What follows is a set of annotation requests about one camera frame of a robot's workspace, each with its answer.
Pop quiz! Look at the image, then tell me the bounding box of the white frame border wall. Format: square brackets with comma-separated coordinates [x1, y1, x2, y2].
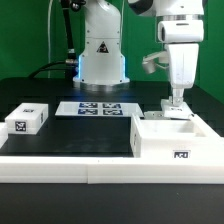
[0, 123, 224, 184]

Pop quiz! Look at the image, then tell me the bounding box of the white cabinet box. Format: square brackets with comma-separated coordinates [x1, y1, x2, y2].
[130, 114, 224, 160]

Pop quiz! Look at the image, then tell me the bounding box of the white cable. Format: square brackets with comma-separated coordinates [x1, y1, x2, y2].
[47, 0, 54, 79]

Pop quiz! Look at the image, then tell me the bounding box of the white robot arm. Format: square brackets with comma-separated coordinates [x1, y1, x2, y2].
[60, 0, 207, 107]

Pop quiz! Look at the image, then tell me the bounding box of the white cabinet top block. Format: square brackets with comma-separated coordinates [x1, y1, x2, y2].
[5, 103, 48, 135]

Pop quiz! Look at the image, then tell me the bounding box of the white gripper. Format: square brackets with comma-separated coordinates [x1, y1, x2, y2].
[158, 20, 204, 106]

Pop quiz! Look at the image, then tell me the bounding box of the white cabinet door panel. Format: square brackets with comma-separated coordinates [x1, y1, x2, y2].
[144, 111, 164, 120]
[161, 99, 192, 119]

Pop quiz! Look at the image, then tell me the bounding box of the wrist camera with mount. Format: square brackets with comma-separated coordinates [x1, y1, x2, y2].
[142, 51, 169, 74]

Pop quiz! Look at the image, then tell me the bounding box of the black cable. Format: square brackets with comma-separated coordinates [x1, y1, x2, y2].
[28, 0, 79, 79]

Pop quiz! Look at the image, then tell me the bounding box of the white marker sheet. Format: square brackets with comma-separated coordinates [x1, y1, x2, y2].
[55, 101, 143, 117]

